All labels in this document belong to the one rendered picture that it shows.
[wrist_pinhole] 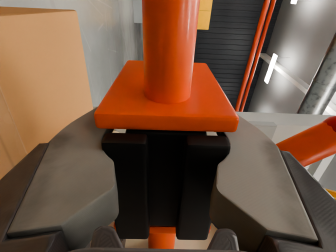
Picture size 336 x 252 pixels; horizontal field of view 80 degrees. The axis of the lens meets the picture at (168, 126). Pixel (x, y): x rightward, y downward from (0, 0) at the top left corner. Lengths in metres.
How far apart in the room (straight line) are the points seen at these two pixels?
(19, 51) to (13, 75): 0.02
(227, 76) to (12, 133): 11.75
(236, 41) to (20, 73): 11.25
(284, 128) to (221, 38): 9.84
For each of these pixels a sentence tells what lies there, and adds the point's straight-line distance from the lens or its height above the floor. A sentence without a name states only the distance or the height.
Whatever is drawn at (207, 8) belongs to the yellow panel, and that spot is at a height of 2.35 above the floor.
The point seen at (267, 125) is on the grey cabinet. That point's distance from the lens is 1.37.
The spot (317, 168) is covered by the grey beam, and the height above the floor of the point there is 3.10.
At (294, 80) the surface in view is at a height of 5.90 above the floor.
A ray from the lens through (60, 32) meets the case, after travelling 0.30.
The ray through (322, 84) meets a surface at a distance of 6.15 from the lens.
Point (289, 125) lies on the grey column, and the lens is 1.50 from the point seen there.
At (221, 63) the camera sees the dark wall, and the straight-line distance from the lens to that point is 11.51.
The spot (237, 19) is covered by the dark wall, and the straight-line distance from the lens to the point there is 11.18.
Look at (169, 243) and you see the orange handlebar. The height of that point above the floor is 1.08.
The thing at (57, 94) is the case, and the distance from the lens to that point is 0.28.
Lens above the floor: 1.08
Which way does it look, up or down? 1 degrees up
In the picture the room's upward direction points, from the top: 92 degrees clockwise
